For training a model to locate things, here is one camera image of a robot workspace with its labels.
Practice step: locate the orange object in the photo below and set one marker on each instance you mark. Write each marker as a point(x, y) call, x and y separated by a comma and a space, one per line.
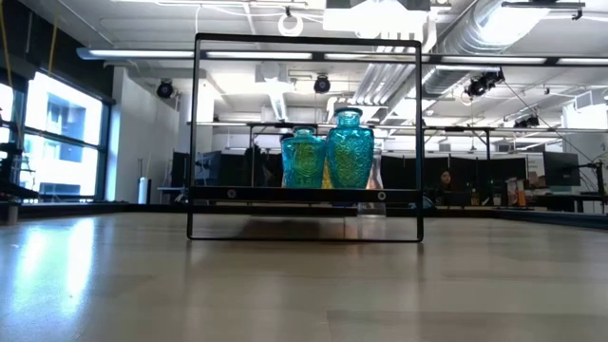
point(513, 192)

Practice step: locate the dark background desk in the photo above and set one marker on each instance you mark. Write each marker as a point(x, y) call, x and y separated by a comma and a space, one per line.
point(570, 197)

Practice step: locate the tall blue embossed glass vase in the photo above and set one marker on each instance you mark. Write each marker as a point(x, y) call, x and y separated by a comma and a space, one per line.
point(350, 152)

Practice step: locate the silver ventilation duct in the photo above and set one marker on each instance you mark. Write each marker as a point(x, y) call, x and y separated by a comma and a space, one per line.
point(475, 52)

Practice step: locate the wooden shelf black metal frame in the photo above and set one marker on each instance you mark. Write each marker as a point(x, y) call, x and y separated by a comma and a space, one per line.
point(304, 194)

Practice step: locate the black aluminium table frame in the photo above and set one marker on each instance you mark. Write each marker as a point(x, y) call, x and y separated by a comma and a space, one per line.
point(95, 207)

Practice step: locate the short blue embossed glass vase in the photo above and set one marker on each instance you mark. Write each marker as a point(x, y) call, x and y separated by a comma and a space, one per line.
point(304, 159)

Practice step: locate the person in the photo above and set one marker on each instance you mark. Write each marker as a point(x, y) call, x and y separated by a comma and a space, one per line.
point(445, 180)
point(261, 166)

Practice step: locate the black ceiling spotlight cluster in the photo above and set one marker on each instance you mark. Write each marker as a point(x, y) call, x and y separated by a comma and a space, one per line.
point(484, 83)

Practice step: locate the clear flared glass vase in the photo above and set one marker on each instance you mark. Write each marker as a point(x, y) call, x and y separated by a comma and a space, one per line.
point(378, 173)

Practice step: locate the white cylinder bin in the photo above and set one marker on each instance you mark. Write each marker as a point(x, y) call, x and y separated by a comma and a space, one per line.
point(143, 190)

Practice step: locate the black equipment stand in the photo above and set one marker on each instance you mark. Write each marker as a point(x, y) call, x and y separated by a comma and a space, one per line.
point(9, 190)

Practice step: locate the black ceiling camera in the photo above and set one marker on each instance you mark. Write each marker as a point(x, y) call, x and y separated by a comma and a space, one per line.
point(322, 84)
point(165, 89)

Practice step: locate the black computer monitor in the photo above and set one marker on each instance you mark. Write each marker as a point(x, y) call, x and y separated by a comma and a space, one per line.
point(562, 168)

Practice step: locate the large window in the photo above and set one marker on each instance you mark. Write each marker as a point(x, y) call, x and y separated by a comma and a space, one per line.
point(62, 142)

